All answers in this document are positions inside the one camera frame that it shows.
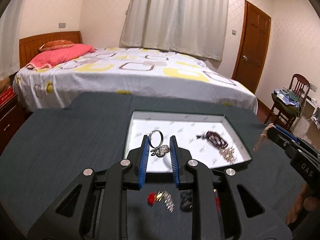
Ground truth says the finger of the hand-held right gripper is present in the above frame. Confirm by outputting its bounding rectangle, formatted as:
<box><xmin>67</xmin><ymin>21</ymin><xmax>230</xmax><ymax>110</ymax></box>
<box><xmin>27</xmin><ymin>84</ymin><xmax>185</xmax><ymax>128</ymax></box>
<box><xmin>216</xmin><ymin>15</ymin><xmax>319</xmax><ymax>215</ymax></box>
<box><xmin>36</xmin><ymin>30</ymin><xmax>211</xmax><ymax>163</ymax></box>
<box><xmin>267</xmin><ymin>128</ymin><xmax>300</xmax><ymax>157</ymax></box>
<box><xmin>274</xmin><ymin>125</ymin><xmax>312</xmax><ymax>148</ymax></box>

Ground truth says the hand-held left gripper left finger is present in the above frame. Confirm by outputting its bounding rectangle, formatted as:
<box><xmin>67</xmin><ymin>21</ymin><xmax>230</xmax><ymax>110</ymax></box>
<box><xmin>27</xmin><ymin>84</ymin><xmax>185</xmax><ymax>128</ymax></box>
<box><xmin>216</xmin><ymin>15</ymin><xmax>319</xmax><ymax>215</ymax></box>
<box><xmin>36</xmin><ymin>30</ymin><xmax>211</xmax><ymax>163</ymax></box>
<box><xmin>27</xmin><ymin>135</ymin><xmax>150</xmax><ymax>240</ymax></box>

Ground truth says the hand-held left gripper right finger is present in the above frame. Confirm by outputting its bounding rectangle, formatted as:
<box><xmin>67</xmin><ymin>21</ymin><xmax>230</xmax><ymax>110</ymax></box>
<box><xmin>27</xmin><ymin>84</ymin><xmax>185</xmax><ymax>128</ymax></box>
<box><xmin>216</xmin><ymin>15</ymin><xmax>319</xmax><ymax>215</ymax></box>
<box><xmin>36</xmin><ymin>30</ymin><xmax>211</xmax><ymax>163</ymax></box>
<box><xmin>169</xmin><ymin>135</ymin><xmax>293</xmax><ymax>240</ymax></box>

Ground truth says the silver ring with ornament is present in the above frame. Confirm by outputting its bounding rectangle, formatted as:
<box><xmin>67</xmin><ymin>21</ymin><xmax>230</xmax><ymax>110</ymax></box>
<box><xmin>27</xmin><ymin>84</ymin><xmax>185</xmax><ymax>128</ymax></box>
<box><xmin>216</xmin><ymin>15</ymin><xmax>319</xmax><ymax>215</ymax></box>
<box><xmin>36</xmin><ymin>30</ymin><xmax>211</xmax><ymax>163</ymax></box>
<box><xmin>149</xmin><ymin>130</ymin><xmax>171</xmax><ymax>158</ymax></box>

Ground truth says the gold chain necklace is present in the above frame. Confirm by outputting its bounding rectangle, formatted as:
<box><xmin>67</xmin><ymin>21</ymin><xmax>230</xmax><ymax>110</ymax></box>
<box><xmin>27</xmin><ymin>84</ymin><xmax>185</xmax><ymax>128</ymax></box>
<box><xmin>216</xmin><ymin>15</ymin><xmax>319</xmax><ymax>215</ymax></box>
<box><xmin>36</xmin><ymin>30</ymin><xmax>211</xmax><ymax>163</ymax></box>
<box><xmin>252</xmin><ymin>124</ymin><xmax>274</xmax><ymax>153</ymax></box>

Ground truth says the white-lined shallow box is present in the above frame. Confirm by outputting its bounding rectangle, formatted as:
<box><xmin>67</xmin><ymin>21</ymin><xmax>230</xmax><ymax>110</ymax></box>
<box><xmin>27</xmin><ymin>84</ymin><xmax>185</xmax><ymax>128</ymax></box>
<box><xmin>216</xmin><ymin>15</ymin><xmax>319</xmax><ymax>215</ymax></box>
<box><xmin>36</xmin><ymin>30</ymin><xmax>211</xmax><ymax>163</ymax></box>
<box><xmin>124</xmin><ymin>110</ymin><xmax>253</xmax><ymax>174</ymax></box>

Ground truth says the dark red bead bracelet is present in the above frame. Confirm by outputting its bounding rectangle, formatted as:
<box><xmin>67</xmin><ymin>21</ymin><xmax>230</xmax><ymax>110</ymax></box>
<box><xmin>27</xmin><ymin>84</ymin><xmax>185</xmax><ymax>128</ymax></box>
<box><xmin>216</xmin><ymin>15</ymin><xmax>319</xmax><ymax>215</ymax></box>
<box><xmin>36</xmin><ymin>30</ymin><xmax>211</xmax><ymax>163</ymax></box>
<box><xmin>196</xmin><ymin>131</ymin><xmax>229</xmax><ymax>150</ymax></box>

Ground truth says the person's right hand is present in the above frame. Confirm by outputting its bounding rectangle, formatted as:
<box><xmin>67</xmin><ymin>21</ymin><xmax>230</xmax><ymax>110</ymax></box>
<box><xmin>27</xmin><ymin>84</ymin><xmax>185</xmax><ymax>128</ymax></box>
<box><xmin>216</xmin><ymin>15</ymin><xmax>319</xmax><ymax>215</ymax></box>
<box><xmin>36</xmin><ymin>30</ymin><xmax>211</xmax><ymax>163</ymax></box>
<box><xmin>285</xmin><ymin>182</ymin><xmax>320</xmax><ymax>227</ymax></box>

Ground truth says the white desk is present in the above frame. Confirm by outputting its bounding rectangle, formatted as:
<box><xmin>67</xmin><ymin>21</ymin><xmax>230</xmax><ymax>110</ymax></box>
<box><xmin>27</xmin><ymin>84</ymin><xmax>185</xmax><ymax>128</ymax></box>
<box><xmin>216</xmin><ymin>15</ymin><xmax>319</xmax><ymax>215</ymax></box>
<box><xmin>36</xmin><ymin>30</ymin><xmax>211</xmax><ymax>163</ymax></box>
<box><xmin>299</xmin><ymin>97</ymin><xmax>320</xmax><ymax>130</ymax></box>

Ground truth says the pile of clothes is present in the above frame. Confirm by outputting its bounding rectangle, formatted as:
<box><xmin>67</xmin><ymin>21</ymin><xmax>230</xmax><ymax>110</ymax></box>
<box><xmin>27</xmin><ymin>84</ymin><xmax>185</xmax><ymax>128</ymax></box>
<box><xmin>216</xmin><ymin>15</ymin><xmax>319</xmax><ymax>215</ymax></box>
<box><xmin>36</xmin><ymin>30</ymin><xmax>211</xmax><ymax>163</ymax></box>
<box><xmin>271</xmin><ymin>88</ymin><xmax>304</xmax><ymax>118</ymax></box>

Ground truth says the red flower brooch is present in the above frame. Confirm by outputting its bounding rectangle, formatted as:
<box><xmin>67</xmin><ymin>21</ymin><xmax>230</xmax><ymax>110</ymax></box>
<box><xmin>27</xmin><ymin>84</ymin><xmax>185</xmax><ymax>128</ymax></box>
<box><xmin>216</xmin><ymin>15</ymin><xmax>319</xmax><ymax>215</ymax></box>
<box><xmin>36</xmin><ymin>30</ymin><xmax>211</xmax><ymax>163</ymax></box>
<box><xmin>147</xmin><ymin>191</ymin><xmax>164</xmax><ymax>205</ymax></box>

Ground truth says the dark wooden chair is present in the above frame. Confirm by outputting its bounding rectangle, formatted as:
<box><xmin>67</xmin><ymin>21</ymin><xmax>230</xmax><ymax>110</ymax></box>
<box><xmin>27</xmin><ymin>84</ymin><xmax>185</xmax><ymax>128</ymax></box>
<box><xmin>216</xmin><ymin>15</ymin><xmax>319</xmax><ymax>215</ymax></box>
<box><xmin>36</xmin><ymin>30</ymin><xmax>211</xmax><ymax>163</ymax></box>
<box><xmin>264</xmin><ymin>74</ymin><xmax>311</xmax><ymax>130</ymax></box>

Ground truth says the bed with patterned sheet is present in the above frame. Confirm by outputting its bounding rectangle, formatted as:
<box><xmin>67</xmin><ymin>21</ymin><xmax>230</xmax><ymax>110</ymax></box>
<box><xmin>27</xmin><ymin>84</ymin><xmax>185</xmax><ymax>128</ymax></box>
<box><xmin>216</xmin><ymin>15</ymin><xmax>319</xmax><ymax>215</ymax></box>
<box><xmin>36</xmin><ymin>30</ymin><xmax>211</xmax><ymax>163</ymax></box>
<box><xmin>12</xmin><ymin>47</ymin><xmax>258</xmax><ymax>115</ymax></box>

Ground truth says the dark grey table cloth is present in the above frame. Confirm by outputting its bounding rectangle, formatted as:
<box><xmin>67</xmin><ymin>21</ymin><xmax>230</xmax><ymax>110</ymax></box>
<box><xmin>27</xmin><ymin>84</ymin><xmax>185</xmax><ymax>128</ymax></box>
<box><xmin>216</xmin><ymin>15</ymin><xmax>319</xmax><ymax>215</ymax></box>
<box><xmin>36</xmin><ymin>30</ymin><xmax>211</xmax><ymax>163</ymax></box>
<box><xmin>0</xmin><ymin>91</ymin><xmax>310</xmax><ymax>240</ymax></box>

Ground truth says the brown wooden door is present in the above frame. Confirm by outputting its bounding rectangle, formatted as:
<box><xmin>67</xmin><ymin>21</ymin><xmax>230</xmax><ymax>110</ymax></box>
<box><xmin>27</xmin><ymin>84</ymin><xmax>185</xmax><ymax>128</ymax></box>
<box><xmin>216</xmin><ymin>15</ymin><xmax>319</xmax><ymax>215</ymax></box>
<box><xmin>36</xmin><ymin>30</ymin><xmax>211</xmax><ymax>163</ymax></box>
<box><xmin>231</xmin><ymin>0</ymin><xmax>272</xmax><ymax>94</ymax></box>

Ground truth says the pink pillow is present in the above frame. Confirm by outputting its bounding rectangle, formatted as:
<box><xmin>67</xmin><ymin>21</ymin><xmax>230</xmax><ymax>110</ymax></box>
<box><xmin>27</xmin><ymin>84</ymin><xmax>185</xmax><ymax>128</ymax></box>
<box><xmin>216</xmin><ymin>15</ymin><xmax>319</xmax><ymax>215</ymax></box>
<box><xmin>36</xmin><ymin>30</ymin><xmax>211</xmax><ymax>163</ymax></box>
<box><xmin>25</xmin><ymin>43</ymin><xmax>95</xmax><ymax>70</ymax></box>

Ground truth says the dark wooden nightstand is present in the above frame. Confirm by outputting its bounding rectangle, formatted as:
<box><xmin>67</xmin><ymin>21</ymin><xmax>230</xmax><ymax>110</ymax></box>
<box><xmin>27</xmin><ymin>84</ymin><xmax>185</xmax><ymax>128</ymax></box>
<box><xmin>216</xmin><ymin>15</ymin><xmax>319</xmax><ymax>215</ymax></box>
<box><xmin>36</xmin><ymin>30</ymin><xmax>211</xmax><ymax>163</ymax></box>
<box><xmin>0</xmin><ymin>94</ymin><xmax>25</xmax><ymax>155</ymax></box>

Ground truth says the grey window curtain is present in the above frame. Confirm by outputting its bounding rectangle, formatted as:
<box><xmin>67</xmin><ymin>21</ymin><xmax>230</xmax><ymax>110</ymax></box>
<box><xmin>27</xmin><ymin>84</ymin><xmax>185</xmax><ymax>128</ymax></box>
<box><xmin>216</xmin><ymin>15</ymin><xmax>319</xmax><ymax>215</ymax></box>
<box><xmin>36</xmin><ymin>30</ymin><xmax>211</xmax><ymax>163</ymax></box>
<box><xmin>119</xmin><ymin>0</ymin><xmax>229</xmax><ymax>61</ymax></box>

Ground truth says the brown cushion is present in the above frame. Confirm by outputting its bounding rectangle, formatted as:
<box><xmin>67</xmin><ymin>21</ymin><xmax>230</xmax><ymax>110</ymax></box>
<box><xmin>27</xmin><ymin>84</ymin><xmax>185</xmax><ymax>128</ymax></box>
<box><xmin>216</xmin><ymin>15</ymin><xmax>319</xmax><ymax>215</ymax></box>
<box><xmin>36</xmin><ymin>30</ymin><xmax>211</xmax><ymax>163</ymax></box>
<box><xmin>38</xmin><ymin>40</ymin><xmax>75</xmax><ymax>52</ymax></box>

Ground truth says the red gift box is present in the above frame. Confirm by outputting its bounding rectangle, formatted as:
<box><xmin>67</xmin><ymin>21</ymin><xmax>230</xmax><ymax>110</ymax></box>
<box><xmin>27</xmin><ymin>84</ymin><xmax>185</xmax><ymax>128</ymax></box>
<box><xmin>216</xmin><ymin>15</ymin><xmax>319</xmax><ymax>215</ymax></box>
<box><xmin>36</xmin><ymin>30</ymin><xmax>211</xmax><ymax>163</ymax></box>
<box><xmin>0</xmin><ymin>86</ymin><xmax>17</xmax><ymax>105</ymax></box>

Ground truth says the wooden headboard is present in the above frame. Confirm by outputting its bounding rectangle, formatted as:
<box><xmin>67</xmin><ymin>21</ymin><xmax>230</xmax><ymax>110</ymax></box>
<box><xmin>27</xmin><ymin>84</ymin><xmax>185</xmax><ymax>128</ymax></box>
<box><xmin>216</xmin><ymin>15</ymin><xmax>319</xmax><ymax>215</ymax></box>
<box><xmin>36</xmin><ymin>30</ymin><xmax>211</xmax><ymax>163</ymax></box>
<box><xmin>19</xmin><ymin>31</ymin><xmax>83</xmax><ymax>68</ymax></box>

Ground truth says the long grey side curtain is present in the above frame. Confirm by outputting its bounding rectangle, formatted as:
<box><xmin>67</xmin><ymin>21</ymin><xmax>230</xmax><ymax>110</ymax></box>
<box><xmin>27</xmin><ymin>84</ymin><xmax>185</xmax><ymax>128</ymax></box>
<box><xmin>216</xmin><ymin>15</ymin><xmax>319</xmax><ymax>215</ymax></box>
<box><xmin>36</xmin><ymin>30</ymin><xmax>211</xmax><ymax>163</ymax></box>
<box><xmin>0</xmin><ymin>0</ymin><xmax>33</xmax><ymax>80</ymax></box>

